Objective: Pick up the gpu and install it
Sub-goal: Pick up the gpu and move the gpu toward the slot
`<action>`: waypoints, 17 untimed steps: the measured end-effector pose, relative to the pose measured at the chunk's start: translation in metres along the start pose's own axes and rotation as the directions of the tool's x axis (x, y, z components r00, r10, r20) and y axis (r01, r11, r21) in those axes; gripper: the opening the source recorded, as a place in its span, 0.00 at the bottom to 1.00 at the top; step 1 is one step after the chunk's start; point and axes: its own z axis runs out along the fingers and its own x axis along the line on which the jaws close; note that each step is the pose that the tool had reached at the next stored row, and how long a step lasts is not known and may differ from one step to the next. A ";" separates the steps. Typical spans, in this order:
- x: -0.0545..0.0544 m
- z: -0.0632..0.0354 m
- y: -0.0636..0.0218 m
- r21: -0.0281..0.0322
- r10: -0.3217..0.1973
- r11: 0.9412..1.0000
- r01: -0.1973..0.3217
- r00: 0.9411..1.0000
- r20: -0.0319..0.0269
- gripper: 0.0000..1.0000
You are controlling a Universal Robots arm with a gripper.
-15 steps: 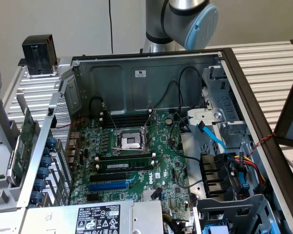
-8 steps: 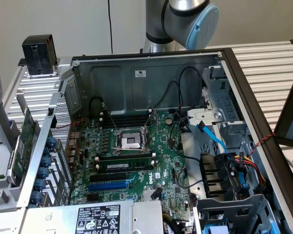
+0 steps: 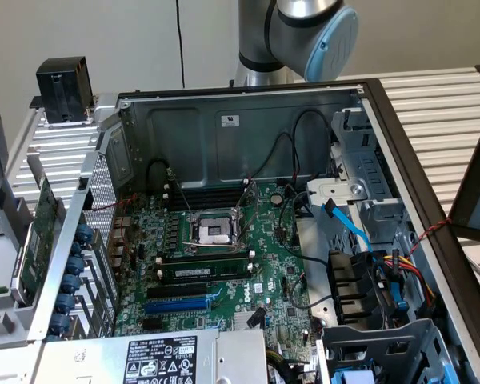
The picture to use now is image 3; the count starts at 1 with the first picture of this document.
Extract yellow red black power wires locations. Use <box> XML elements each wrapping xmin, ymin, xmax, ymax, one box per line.
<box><xmin>383</xmin><ymin>249</ymin><xmax>440</xmax><ymax>318</ymax></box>

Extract grey metal disk bay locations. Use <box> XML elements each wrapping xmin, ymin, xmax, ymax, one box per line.
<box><xmin>306</xmin><ymin>106</ymin><xmax>409</xmax><ymax>234</ymax></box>

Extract thin red black wire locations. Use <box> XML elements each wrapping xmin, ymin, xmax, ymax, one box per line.
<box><xmin>90</xmin><ymin>193</ymin><xmax>140</xmax><ymax>262</ymax></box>

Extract dark framed panel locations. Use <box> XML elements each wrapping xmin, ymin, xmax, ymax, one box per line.
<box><xmin>449</xmin><ymin>94</ymin><xmax>480</xmax><ymax>242</ymax></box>

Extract green graphics card black shroud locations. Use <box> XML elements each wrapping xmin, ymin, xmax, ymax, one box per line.
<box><xmin>8</xmin><ymin>174</ymin><xmax>68</xmax><ymax>307</ymax></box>

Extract blue plastic drive rail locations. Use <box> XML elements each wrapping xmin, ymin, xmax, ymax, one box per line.
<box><xmin>330</xmin><ymin>366</ymin><xmax>377</xmax><ymax>384</ymax></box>

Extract long black expansion slot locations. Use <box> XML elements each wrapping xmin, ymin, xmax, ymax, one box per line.
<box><xmin>146</xmin><ymin>282</ymin><xmax>210</xmax><ymax>300</ymax></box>

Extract silver CPU socket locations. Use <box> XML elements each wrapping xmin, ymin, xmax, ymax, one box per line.
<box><xmin>182</xmin><ymin>209</ymin><xmax>250</xmax><ymax>258</ymax></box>

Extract low looped black wire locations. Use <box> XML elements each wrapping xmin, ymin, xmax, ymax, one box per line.
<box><xmin>249</xmin><ymin>133</ymin><xmax>302</xmax><ymax>179</ymax></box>

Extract black plastic box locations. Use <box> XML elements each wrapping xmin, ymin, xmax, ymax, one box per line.
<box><xmin>34</xmin><ymin>55</ymin><xmax>95</xmax><ymax>126</ymax></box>

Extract black wire across motherboard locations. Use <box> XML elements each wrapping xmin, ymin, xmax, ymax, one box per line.
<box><xmin>290</xmin><ymin>190</ymin><xmax>334</xmax><ymax>268</ymax></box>

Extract thin metal locking lever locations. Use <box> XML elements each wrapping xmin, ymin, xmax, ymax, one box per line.
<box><xmin>166</xmin><ymin>167</ymin><xmax>195</xmax><ymax>215</ymax></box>
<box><xmin>183</xmin><ymin>239</ymin><xmax>243</xmax><ymax>253</ymax></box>

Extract small black wire loop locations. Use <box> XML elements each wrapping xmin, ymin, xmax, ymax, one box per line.
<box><xmin>145</xmin><ymin>158</ymin><xmax>171</xmax><ymax>198</ymax></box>

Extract power supply wire bundle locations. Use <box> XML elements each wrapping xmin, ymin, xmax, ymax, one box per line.
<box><xmin>266</xmin><ymin>347</ymin><xmax>319</xmax><ymax>384</ymax></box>

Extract open grey PC case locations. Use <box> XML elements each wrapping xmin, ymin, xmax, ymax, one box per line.
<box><xmin>26</xmin><ymin>78</ymin><xmax>480</xmax><ymax>384</ymax></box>

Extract blue flat data wire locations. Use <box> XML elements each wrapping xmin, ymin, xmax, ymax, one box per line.
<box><xmin>321</xmin><ymin>201</ymin><xmax>410</xmax><ymax>320</ymax></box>

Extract twisted red black wire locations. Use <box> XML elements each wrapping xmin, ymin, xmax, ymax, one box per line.
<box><xmin>406</xmin><ymin>217</ymin><xmax>454</xmax><ymax>258</ymax></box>

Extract black wall cable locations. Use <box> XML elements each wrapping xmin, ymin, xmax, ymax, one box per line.
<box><xmin>175</xmin><ymin>0</ymin><xmax>186</xmax><ymax>90</ymax></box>

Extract black plastic fan shroud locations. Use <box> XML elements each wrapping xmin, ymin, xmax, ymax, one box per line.
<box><xmin>326</xmin><ymin>249</ymin><xmax>386</xmax><ymax>326</ymax></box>

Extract metal rear port block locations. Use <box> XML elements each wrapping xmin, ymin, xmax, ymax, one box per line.
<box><xmin>108</xmin><ymin>215</ymin><xmax>134</xmax><ymax>282</ymax></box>

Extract green Dell motherboard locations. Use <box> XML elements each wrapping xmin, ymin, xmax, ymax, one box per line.
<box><xmin>114</xmin><ymin>178</ymin><xmax>322</xmax><ymax>350</ymax></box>

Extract grey power supply with label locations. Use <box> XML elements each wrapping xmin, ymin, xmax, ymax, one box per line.
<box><xmin>31</xmin><ymin>327</ymin><xmax>270</xmax><ymax>384</ymax></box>

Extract tall looped black wire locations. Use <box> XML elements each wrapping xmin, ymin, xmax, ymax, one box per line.
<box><xmin>290</xmin><ymin>109</ymin><xmax>334</xmax><ymax>181</ymax></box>

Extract silver finned heat sink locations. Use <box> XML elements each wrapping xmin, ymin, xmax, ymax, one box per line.
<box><xmin>233</xmin><ymin>309</ymin><xmax>266</xmax><ymax>332</ymax></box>

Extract grey metal drive cage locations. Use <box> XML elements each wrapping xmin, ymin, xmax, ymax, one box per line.
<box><xmin>315</xmin><ymin>318</ymin><xmax>458</xmax><ymax>384</ymax></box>

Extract grey parts rack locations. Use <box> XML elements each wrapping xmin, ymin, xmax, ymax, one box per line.
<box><xmin>0</xmin><ymin>175</ymin><xmax>46</xmax><ymax>346</ymax></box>

